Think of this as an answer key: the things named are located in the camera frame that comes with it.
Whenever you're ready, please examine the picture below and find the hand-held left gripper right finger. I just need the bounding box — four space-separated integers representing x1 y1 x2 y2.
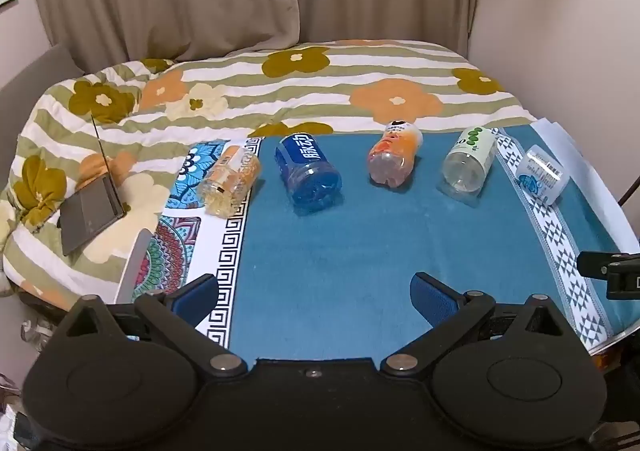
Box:
381 272 569 378

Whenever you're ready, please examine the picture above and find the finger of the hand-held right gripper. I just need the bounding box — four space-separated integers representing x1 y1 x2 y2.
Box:
576 251 640 300

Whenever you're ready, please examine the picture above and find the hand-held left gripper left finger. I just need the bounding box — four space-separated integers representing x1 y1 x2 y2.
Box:
64 274 249 382

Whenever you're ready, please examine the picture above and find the white blue label bottle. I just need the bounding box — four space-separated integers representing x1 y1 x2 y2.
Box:
515 145 571 204

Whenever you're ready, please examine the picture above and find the clear bottle with orange label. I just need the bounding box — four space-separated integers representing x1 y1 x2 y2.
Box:
197 145 262 218

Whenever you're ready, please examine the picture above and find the clear bottle with green label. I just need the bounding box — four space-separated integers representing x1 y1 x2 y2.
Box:
441 126 497 198

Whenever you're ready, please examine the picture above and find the orange drink bottle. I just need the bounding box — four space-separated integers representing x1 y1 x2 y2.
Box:
368 120 424 188

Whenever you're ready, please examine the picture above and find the blue plastic bottle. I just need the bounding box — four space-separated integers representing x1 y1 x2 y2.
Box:
274 132 344 208

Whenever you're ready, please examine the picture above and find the grey flat panel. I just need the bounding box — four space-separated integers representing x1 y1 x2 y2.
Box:
114 228 153 304

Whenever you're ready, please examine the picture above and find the blue patterned mat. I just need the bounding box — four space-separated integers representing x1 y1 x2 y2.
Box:
145 123 640 357

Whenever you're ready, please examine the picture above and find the thin black rod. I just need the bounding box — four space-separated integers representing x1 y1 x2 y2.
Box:
617 176 640 206

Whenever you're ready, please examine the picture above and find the white sheet under mat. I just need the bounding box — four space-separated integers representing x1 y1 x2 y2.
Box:
530 118 640 257

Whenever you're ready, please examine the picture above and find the grey open laptop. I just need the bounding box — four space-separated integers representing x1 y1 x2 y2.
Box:
57 115 128 257

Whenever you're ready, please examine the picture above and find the floral striped blanket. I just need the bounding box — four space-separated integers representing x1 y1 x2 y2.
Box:
0 40 538 312

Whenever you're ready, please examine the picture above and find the grey upholstered headboard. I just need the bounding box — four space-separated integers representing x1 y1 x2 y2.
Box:
0 43 86 192

